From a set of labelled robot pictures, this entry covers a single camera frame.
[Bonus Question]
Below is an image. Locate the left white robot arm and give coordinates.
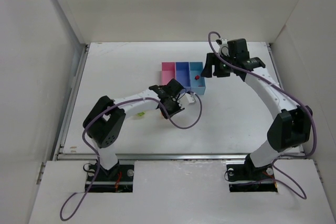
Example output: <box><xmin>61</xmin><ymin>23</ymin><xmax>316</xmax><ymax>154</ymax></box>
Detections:
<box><xmin>83</xmin><ymin>79</ymin><xmax>184</xmax><ymax>176</ymax></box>

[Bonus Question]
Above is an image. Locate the light blue container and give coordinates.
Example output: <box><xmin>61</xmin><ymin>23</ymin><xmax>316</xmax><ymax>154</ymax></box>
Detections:
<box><xmin>189</xmin><ymin>62</ymin><xmax>206</xmax><ymax>95</ymax></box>

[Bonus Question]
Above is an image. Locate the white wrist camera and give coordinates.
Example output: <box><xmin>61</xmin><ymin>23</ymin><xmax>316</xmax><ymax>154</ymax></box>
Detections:
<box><xmin>216</xmin><ymin>38</ymin><xmax>229</xmax><ymax>56</ymax></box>
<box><xmin>178</xmin><ymin>92</ymin><xmax>196</xmax><ymax>107</ymax></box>

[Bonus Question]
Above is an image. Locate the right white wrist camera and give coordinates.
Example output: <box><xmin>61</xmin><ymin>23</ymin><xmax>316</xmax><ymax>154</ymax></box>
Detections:
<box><xmin>216</xmin><ymin>38</ymin><xmax>229</xmax><ymax>56</ymax></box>

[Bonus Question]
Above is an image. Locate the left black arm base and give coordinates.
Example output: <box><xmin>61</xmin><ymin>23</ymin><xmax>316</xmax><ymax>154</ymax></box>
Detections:
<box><xmin>83</xmin><ymin>163</ymin><xmax>134</xmax><ymax>193</ymax></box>

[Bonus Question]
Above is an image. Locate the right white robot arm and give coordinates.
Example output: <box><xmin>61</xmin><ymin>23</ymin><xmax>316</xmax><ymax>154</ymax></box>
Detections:
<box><xmin>201</xmin><ymin>38</ymin><xmax>312</xmax><ymax>179</ymax></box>

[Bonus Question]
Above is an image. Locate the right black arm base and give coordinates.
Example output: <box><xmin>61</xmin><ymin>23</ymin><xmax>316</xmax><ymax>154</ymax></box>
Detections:
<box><xmin>224</xmin><ymin>164</ymin><xmax>278</xmax><ymax>193</ymax></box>

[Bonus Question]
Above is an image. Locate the aluminium rail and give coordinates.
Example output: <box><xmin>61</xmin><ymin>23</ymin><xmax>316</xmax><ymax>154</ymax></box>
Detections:
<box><xmin>57</xmin><ymin>154</ymin><xmax>308</xmax><ymax>161</ymax></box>

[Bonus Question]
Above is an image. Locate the dark blue container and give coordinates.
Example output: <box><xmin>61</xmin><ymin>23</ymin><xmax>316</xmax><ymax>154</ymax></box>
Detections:
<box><xmin>175</xmin><ymin>62</ymin><xmax>191</xmax><ymax>91</ymax></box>

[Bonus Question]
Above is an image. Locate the pink container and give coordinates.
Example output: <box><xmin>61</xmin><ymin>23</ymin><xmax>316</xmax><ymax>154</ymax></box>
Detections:
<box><xmin>161</xmin><ymin>62</ymin><xmax>176</xmax><ymax>85</ymax></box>

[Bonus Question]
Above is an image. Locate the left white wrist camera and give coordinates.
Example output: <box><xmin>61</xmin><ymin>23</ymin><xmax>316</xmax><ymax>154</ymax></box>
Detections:
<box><xmin>178</xmin><ymin>92</ymin><xmax>196</xmax><ymax>107</ymax></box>

